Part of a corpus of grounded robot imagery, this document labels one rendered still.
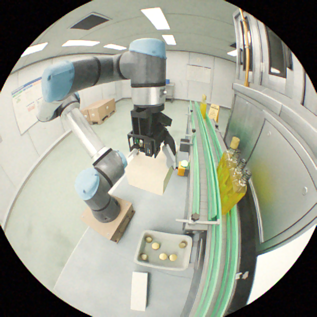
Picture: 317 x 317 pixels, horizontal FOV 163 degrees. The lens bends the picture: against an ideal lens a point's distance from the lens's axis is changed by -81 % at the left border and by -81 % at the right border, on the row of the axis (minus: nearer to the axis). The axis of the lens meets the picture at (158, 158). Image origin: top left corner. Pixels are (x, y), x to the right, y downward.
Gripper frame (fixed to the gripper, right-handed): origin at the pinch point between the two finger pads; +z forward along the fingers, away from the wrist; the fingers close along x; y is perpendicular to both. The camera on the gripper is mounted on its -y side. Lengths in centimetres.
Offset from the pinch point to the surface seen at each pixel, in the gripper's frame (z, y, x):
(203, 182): 22.3, -16.3, 21.0
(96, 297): 34, 69, -5
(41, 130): 43, -39, -341
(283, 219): -3.9, 14.1, 46.8
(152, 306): 35, 57, 20
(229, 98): 53, -616, 150
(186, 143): 27, -56, 4
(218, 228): 14.2, 10.9, 29.3
